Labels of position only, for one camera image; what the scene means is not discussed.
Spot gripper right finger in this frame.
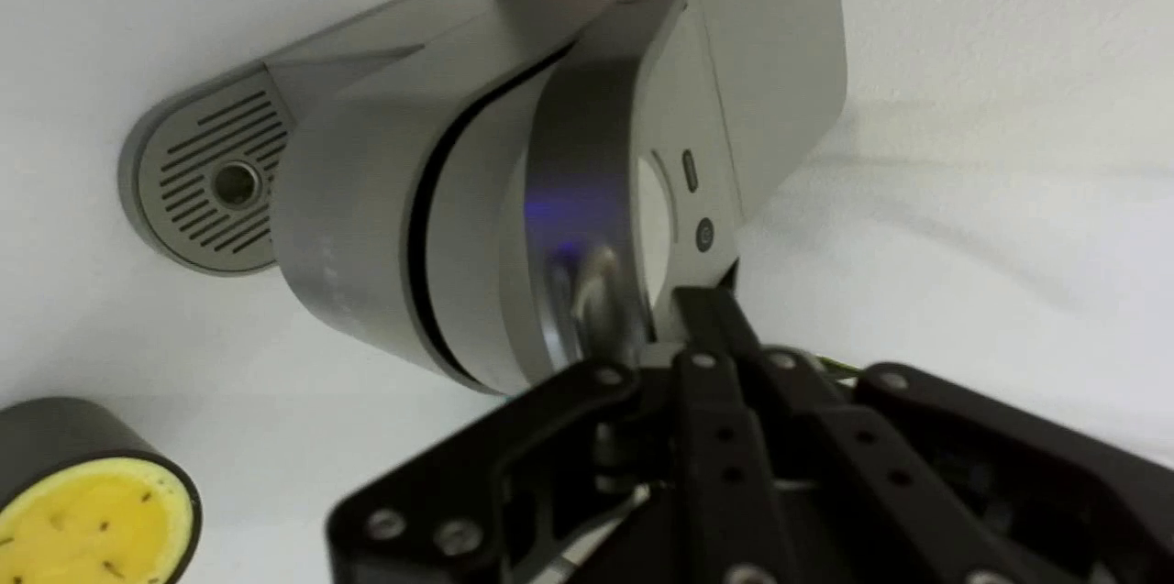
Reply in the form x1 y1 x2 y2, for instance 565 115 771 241
711 288 1174 584

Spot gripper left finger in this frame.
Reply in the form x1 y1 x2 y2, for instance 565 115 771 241
326 288 792 584

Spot grey coffeemaker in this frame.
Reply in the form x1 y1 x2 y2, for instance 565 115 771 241
117 0 849 397

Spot black cup with yellow inside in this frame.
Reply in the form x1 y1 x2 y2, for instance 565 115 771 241
0 397 203 584

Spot round grey drip tray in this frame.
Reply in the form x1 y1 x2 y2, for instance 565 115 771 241
117 66 296 278

